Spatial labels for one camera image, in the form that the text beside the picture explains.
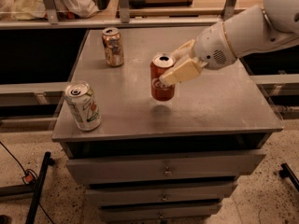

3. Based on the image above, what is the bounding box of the black stand leg left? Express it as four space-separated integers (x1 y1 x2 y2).
25 151 54 224

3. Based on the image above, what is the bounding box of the top grey drawer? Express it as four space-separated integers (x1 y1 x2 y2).
66 149 265 184

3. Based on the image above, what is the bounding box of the bottom grey drawer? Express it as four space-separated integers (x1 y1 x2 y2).
100 203 221 222

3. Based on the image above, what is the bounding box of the red coke can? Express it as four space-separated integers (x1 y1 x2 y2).
150 53 176 102

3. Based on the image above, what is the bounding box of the white cloth heap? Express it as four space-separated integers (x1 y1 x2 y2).
0 0 99 21

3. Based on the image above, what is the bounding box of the grey drawer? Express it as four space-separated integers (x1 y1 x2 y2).
66 149 265 184
85 181 237 206
100 203 221 222

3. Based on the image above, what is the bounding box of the orange soda can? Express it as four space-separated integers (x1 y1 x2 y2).
102 27 124 67

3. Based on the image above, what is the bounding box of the white green soda can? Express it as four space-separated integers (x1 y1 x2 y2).
64 81 102 132

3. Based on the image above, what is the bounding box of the grey metal railing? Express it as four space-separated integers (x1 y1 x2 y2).
0 0 263 30

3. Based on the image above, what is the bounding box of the grey drawer cabinet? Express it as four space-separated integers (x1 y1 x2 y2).
53 27 282 212

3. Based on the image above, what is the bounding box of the black floor cable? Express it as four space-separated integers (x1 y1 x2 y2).
0 140 57 224

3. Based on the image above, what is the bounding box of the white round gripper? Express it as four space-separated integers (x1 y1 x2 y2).
159 22 236 86

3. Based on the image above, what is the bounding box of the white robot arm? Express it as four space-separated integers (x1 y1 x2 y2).
160 0 299 86

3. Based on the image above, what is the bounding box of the black stand leg right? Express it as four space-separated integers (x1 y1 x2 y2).
278 163 299 191

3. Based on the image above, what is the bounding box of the black stand leg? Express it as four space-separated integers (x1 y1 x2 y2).
278 163 299 191
25 151 54 224

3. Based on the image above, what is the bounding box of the middle grey drawer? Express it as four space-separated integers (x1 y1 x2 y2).
85 181 237 206

